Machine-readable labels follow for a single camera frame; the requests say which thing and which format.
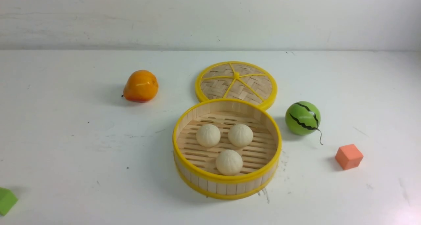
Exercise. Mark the cream bun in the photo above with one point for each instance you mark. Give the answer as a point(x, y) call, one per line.
point(208, 135)
point(240, 135)
point(229, 162)

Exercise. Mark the green toy watermelon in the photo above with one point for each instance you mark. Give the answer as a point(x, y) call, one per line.
point(303, 118)

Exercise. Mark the yellow-rimmed woven steamer lid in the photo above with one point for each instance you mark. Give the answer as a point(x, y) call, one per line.
point(237, 80)

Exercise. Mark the yellow-rimmed bamboo steamer tray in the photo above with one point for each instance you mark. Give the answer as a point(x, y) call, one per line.
point(196, 164)

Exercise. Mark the orange toy persimmon fruit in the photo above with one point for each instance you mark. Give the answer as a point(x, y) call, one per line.
point(141, 86)

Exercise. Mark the orange foam cube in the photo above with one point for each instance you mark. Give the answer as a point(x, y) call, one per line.
point(348, 156)

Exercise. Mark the green foam block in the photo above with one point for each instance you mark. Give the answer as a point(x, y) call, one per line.
point(7, 200)

